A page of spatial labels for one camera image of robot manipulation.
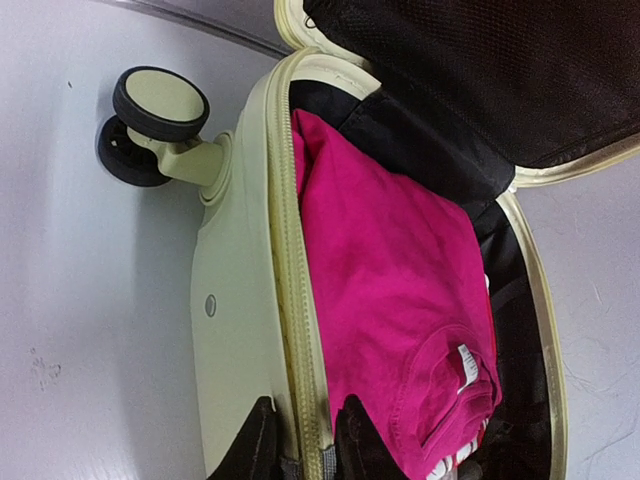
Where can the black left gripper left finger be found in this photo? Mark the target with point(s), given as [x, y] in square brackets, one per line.
[253, 452]

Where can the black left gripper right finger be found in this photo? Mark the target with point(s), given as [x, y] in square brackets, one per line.
[361, 453]

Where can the magenta t-shirt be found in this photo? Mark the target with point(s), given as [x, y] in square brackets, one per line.
[401, 299]

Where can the pale yellow hard-shell suitcase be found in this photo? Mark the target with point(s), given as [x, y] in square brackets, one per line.
[472, 100]

